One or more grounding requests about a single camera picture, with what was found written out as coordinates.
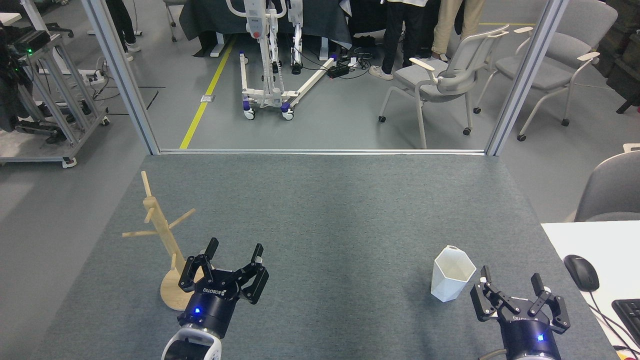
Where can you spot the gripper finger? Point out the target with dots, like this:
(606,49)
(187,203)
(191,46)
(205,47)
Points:
(255,280)
(192,272)
(556,310)
(484,300)

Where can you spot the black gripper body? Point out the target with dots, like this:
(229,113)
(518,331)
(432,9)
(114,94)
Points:
(527,330)
(212,310)

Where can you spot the white hexagonal cup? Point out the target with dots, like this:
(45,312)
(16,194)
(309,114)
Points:
(452,280)

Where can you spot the wooden cup rack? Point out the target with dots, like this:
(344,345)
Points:
(167,240)

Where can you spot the black computer mouse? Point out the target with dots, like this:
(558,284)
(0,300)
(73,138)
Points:
(581,272)

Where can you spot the black keyboard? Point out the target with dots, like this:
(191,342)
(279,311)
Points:
(630,317)

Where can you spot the grey shell chair back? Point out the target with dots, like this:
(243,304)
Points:
(612,190)

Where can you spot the metal floor outlet plate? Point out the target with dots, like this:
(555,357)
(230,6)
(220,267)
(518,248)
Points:
(207,98)

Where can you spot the white stand on wheels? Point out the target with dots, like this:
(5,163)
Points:
(272,95)

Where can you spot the metal equipment cart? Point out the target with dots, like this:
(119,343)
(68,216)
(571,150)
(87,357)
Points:
(70,100)

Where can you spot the white power strip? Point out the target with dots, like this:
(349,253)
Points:
(95,76)

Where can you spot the grey chair with white armrests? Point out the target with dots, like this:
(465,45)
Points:
(440,80)

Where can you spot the black power strip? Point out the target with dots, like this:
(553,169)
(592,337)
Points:
(338,71)

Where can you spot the grey chair with padded backrest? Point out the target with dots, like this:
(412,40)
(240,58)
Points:
(540,70)

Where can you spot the table with dark cloth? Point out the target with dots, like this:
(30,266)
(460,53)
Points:
(215,17)

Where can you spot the person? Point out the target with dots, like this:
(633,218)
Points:
(120,20)
(400,30)
(450,25)

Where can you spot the black box with green light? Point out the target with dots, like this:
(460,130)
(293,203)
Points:
(31,42)

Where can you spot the silver frame rail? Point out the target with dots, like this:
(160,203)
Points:
(320,151)

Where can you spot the silver frame post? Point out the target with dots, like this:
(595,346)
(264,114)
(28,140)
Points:
(525,80)
(122,75)

